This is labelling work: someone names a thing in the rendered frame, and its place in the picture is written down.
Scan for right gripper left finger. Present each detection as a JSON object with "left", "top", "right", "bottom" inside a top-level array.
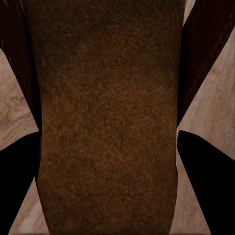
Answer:
[{"left": 0, "top": 131, "right": 41, "bottom": 235}]

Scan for sandal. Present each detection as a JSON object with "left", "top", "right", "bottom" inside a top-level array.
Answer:
[{"left": 0, "top": 0, "right": 235, "bottom": 235}]

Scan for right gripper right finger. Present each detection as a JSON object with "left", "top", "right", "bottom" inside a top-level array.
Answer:
[{"left": 177, "top": 130, "right": 235, "bottom": 235}]

